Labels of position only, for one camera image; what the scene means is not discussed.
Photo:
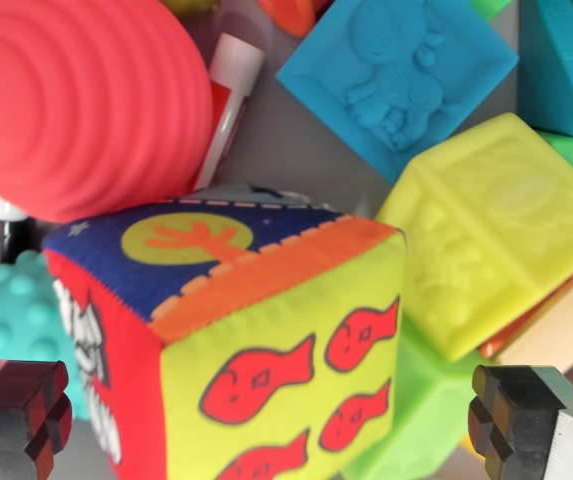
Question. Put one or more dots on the orange block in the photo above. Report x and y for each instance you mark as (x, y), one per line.
(496, 342)

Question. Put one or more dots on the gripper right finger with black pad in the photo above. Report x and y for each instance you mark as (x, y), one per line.
(526, 425)

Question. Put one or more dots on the green plastic cylinder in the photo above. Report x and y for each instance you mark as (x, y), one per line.
(491, 7)

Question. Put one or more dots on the wooden bar with holes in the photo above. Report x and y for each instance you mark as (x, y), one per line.
(556, 335)

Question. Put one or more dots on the olive green toy pear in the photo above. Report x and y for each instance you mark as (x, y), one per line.
(191, 4)

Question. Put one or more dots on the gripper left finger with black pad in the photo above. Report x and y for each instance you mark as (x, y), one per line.
(13, 425)

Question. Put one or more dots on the red dry erase marker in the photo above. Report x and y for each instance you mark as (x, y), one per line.
(231, 90)

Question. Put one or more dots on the yellow-green embossed soft cube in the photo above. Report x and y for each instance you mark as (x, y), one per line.
(496, 230)

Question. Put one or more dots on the colourful fabric soft cube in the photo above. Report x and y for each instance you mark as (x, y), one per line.
(266, 340)

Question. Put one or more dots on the light green embossed soft cube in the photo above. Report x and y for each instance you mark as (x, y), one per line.
(426, 410)

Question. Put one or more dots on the black dry erase marker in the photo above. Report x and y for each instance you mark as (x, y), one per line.
(8, 235)

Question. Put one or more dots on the teal foam block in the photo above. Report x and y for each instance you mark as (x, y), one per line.
(566, 65)

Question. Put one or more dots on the teal bumpy rubber ball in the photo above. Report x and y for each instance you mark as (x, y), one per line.
(11, 320)

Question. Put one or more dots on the orange plastic toy cup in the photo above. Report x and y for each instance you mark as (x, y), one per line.
(293, 15)

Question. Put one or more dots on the red ribbed rubber ball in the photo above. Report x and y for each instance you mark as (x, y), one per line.
(76, 105)

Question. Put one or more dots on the teal embossed soft cube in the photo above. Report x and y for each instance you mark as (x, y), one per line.
(391, 85)

